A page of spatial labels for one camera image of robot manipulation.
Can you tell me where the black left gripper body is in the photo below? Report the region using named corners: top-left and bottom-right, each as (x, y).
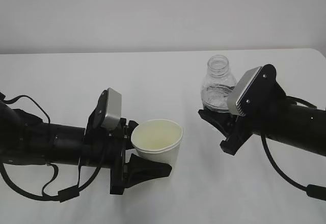
top-left (83, 118), bottom-right (133, 195)

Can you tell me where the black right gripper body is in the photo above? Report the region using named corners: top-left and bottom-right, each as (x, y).
top-left (220, 114), bottom-right (262, 155)

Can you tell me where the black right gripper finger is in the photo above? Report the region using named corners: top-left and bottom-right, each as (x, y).
top-left (198, 109), bottom-right (238, 138)

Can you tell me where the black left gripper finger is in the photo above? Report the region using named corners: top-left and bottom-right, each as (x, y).
top-left (124, 154), bottom-right (172, 188)
top-left (126, 120), bottom-right (139, 148)

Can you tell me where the white paper cup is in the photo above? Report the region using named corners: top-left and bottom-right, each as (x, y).
top-left (131, 119), bottom-right (183, 167)

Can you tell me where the clear plastic water bottle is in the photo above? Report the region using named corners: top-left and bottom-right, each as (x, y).
top-left (201, 55), bottom-right (237, 113)

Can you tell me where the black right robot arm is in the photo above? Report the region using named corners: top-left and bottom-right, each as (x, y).
top-left (198, 83), bottom-right (325, 156)

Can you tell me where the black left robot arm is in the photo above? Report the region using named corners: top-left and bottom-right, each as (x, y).
top-left (1, 103), bottom-right (172, 195)

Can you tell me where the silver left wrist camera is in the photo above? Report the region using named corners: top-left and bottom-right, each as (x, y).
top-left (101, 88), bottom-right (122, 131)

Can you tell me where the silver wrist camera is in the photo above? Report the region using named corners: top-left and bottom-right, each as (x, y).
top-left (227, 66), bottom-right (262, 116)
top-left (101, 88), bottom-right (122, 131)

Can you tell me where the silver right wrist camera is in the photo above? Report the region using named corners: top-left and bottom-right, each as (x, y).
top-left (227, 66), bottom-right (262, 116)

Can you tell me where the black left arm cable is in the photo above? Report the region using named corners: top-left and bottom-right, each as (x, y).
top-left (0, 91), bottom-right (128, 203)

